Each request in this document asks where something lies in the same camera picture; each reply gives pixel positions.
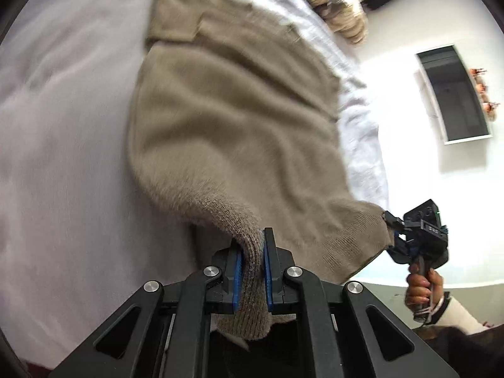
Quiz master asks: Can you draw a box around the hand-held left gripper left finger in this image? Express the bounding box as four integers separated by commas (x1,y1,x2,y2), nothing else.
47,240,243,378

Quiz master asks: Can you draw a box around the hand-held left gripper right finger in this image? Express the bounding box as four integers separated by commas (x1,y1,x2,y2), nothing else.
263,227,461,378

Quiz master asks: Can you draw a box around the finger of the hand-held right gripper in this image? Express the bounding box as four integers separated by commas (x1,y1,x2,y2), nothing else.
386,232,410,264
381,210,406,232

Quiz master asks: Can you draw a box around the olive brown knit sweater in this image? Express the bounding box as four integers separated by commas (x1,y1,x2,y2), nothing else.
127,0,394,341

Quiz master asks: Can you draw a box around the person's right forearm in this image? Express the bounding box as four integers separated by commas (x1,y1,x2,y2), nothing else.
431,297,489,335

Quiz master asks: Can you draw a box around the person's right hand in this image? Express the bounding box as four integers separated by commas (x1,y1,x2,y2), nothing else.
405,262,445,318

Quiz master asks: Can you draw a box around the beige striped fleece garment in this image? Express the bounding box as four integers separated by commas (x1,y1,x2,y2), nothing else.
283,0,369,46

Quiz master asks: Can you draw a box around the lavender plush blanket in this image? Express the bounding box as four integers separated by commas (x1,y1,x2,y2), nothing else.
0,0,390,367

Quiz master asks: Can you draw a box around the white-framed dark wall panel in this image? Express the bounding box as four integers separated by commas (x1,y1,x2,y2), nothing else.
415,44,494,145

